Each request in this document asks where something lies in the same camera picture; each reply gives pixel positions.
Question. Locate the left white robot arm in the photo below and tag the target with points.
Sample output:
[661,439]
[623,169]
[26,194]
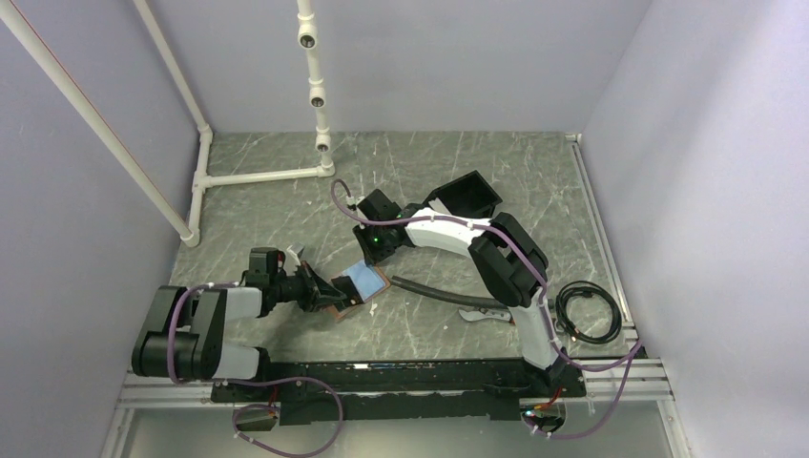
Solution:
[182,337]

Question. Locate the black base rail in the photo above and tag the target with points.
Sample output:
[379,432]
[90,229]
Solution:
[310,392]

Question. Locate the white pvc pipe frame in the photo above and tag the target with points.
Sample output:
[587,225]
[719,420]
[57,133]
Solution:
[101,136]

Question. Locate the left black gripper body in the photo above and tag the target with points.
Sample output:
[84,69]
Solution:
[289,288]

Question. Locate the white cards in tray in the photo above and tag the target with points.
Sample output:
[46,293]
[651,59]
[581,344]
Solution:
[438,206]

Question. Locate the aluminium frame rail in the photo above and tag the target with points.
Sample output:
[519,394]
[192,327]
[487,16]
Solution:
[602,386]

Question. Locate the red handled pruning shears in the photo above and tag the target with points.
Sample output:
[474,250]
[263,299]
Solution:
[474,315]

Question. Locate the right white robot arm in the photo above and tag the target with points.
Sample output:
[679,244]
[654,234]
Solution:
[508,261]

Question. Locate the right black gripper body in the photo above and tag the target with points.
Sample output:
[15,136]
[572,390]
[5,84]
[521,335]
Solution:
[374,244]

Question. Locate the black plastic card tray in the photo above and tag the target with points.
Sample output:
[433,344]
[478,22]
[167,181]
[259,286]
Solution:
[469,196]

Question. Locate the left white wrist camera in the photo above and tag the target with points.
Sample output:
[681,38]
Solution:
[294,253]

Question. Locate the brown leather card holder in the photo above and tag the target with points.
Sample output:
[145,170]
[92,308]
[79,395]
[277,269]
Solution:
[360,283]

